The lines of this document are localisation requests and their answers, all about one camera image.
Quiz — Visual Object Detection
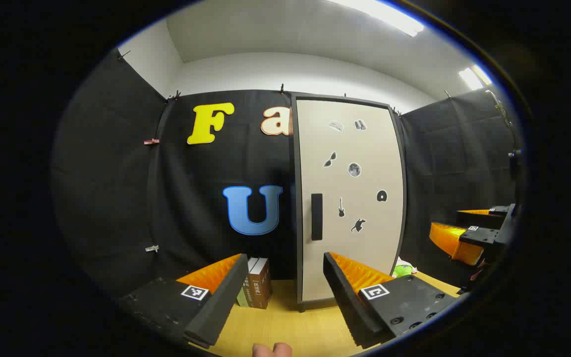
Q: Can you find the brown book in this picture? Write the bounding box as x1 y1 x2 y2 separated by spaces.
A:
243 258 260 308
257 258 273 309

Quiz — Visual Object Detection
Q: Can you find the black cabinet door handle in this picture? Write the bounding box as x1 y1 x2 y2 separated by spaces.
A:
311 193 324 241

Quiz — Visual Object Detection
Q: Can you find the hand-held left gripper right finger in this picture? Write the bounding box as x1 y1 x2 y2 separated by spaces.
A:
323 252 459 349

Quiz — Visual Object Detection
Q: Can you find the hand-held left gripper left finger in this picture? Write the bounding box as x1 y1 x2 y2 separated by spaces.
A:
119 254 249 349

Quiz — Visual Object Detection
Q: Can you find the black backdrop cloth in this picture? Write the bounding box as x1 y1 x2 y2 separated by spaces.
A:
52 47 519 298

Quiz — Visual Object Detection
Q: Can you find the green plush toy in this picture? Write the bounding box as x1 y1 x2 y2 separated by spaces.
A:
392 258 418 278

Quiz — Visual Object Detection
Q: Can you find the long ceiling light panel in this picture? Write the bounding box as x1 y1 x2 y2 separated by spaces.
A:
333 0 425 38

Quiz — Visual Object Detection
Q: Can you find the dark grey cabinet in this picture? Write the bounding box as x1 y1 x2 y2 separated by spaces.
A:
290 93 409 313

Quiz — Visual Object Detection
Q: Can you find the small ceiling light panel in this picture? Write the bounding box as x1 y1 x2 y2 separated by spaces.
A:
458 64 493 91

